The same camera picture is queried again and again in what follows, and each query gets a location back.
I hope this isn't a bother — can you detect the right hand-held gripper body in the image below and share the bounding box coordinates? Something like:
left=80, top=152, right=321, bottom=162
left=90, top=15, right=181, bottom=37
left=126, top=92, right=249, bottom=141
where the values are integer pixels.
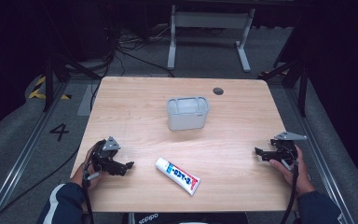
left=270, top=131, right=309, bottom=165

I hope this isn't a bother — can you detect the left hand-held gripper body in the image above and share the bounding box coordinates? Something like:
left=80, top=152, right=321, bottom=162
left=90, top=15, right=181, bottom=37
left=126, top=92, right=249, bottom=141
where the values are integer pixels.
left=90, top=135, right=124, bottom=175

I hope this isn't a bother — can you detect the white toothpaste tube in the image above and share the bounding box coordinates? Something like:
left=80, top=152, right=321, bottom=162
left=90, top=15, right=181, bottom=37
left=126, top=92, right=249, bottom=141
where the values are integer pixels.
left=154, top=157, right=202, bottom=197

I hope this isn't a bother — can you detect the grey plastic holder box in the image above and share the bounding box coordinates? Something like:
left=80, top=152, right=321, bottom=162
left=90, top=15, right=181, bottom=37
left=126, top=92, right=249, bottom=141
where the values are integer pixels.
left=166, top=95, right=211, bottom=132

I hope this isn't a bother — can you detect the person's left hand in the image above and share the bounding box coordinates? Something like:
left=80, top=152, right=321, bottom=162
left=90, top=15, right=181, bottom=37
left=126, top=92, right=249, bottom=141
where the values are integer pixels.
left=71, top=144, right=105, bottom=191

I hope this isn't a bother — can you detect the person's right hand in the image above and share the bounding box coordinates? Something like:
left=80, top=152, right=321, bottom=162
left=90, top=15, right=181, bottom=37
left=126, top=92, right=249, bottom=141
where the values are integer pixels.
left=268, top=145, right=317, bottom=197

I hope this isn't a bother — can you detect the grey floor plate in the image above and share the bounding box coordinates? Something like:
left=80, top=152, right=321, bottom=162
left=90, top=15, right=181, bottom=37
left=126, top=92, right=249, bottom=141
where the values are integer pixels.
left=76, top=83, right=99, bottom=118

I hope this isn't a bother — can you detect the black tripod stand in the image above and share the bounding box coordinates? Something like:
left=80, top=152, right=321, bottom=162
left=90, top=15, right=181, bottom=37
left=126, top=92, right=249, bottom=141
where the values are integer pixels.
left=257, top=55, right=310, bottom=119
left=41, top=50, right=104, bottom=114

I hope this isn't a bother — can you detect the yellow black floor tape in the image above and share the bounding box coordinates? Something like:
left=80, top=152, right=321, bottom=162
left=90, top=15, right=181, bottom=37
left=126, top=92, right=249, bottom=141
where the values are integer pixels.
left=27, top=76, right=73, bottom=101

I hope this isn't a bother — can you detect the metal floor rail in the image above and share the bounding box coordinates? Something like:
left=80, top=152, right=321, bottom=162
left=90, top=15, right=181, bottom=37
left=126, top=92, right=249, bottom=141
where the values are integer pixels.
left=283, top=87, right=356, bottom=224
left=0, top=81, right=70, bottom=224

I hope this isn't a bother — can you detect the left hand-held gripper cable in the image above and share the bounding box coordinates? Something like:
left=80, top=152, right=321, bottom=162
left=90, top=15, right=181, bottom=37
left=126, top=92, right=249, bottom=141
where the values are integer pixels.
left=82, top=157, right=95, bottom=224

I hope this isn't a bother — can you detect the hand-held gripper cable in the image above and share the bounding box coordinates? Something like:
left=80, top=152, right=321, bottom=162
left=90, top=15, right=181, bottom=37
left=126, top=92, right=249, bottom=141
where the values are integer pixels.
left=82, top=157, right=95, bottom=224
left=280, top=161, right=300, bottom=224

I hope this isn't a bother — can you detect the right hand-held gripper cable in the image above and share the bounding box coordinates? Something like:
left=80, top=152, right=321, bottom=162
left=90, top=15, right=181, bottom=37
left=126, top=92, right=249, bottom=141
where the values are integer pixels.
left=280, top=161, right=300, bottom=224

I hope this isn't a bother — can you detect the long black floor cable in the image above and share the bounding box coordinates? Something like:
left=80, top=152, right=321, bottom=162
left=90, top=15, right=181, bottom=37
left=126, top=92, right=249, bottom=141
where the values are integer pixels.
left=0, top=146, right=82, bottom=224

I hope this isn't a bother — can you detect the bundle of black floor cables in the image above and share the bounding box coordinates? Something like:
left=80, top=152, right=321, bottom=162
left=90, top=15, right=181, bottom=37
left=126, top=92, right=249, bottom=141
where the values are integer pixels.
left=89, top=22, right=176, bottom=111

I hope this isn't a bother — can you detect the white metal desk frame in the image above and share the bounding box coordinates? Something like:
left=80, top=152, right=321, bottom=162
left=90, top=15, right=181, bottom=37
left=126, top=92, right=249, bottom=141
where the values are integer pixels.
left=166, top=4, right=256, bottom=74

